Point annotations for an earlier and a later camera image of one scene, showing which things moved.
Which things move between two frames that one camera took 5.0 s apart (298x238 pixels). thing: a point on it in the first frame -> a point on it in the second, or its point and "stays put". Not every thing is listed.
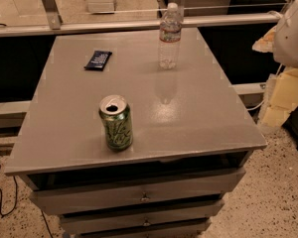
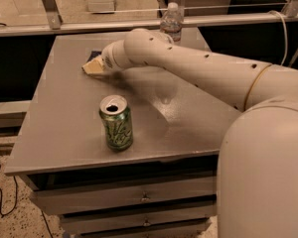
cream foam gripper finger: (267, 43) -> (94, 66)
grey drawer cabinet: (191, 135) stays put
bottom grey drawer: (179, 230) stays put
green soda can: (116, 114) stays put
